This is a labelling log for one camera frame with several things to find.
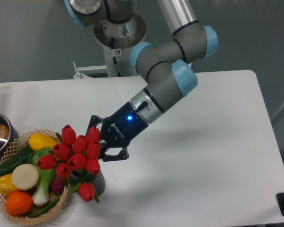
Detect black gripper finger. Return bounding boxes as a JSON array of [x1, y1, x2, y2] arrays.
[[85, 115, 104, 136], [99, 142, 129, 162]]

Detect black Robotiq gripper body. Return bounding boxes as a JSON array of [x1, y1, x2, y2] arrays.
[[100, 101, 149, 150]]

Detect dark grey ribbed vase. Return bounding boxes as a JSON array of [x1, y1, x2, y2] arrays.
[[69, 171, 106, 196]]

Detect red tulip bouquet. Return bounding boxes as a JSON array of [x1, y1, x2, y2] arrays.
[[36, 125, 101, 203]]

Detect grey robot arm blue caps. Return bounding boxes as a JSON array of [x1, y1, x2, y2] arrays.
[[65, 0, 218, 161]]

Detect yellow squash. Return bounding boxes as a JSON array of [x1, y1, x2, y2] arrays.
[[28, 133, 58, 150]]

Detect purple sweet potato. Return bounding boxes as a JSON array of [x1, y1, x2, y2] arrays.
[[50, 175, 64, 194]]

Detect green chili pepper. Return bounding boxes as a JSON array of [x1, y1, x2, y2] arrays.
[[28, 197, 60, 218]]

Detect green cucumber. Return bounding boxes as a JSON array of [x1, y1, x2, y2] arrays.
[[0, 144, 33, 177]]

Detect woven wicker basket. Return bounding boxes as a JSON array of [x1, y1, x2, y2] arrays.
[[0, 129, 69, 226]]

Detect beige round bun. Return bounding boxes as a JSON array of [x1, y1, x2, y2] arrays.
[[11, 164, 39, 190]]

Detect green bok choy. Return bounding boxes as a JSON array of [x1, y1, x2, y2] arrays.
[[27, 147, 56, 206]]

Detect yellow bell pepper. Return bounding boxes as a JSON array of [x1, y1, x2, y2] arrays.
[[0, 174, 19, 196]]

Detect orange fruit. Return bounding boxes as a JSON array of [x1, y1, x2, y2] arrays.
[[5, 191, 33, 216]]

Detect white metal base frame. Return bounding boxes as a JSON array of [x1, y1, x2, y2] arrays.
[[72, 62, 108, 79]]

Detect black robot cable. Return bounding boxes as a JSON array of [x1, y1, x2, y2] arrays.
[[110, 36, 121, 77]]

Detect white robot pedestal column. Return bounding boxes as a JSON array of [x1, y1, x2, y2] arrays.
[[94, 13, 146, 77]]

